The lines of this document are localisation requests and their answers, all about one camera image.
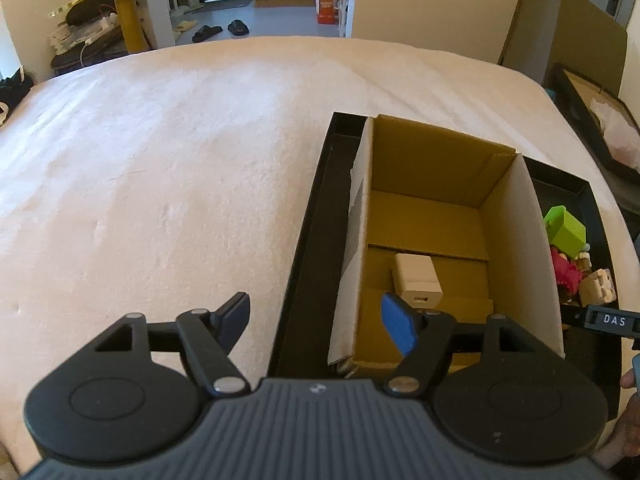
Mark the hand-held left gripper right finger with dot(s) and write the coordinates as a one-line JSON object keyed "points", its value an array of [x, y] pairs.
{"points": [[400, 325]]}

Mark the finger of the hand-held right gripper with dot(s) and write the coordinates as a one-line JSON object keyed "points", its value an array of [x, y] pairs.
{"points": [[574, 317]]}

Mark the beige block figure toy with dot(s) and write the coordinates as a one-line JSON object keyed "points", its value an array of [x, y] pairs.
{"points": [[597, 285]]}

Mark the black slipper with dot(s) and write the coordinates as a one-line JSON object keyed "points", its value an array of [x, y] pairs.
{"points": [[238, 27], [206, 34]]}

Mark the white tissue paper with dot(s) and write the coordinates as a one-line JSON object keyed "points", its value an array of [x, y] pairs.
{"points": [[620, 130]]}

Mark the white charger block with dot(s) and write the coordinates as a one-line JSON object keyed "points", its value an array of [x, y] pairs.
{"points": [[415, 275]]}

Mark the brown cardboard box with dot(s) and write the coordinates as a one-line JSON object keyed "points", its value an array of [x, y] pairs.
{"points": [[425, 220]]}

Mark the magenta plush doll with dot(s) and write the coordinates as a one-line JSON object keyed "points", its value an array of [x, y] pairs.
{"points": [[564, 270]]}

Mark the orange box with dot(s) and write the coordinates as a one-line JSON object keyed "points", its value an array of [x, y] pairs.
{"points": [[325, 7]]}

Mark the black tray with tissue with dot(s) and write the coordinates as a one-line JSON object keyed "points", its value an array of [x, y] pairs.
{"points": [[575, 105]]}

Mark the large cardboard sheet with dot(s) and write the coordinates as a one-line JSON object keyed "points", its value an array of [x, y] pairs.
{"points": [[580, 35]]}

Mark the yellow table leg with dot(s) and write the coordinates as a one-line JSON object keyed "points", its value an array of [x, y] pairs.
{"points": [[127, 15]]}

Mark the person's right hand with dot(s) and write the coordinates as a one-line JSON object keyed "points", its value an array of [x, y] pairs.
{"points": [[627, 440]]}

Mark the dark cloth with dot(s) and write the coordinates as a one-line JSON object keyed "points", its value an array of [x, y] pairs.
{"points": [[12, 90]]}

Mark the clutter pile under table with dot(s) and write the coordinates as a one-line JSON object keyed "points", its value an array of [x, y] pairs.
{"points": [[85, 40]]}

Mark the beige slippers pair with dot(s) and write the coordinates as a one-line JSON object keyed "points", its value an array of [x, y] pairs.
{"points": [[182, 26]]}

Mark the green cube toy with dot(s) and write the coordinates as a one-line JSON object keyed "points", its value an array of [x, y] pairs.
{"points": [[567, 230]]}

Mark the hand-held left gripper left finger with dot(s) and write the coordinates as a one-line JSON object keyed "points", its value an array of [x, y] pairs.
{"points": [[235, 312]]}

